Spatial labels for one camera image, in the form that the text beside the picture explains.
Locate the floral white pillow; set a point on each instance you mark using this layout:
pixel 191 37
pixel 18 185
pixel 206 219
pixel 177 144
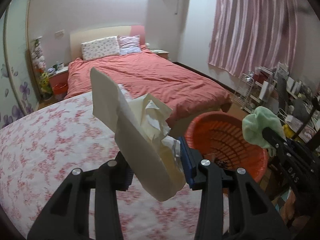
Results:
pixel 103 47

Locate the right bedside table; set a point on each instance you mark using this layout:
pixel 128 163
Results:
pixel 161 53

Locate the wall power socket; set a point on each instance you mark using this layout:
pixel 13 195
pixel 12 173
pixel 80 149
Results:
pixel 59 34

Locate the white storage cart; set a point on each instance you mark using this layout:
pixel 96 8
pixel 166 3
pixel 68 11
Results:
pixel 263 87

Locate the striped purple pillow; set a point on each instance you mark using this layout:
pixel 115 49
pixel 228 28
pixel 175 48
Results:
pixel 129 44

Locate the hanging plush toy column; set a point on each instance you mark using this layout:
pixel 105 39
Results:
pixel 40 69

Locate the bed with coral duvet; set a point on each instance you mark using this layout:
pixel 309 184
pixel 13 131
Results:
pixel 185 92

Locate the cream tissue paper package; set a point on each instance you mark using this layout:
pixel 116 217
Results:
pixel 141 133

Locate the white wire rack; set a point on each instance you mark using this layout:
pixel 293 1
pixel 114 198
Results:
pixel 242 93

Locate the cluttered desk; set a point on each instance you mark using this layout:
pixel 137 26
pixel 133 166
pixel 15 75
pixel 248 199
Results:
pixel 295 105

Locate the pink satin curtain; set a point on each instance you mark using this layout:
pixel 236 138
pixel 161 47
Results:
pixel 253 33

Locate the wardrobe with purple flowers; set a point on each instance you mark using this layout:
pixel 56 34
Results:
pixel 19 92

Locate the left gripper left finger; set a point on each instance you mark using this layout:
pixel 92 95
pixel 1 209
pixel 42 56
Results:
pixel 124 173

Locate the light green cloth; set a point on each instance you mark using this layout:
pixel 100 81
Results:
pixel 253 125

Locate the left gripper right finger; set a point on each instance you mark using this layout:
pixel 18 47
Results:
pixel 190 159

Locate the red left nightstand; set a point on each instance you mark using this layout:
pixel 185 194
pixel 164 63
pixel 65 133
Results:
pixel 59 82

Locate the orange plastic laundry basket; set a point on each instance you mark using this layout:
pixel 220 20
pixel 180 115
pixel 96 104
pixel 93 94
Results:
pixel 218 137

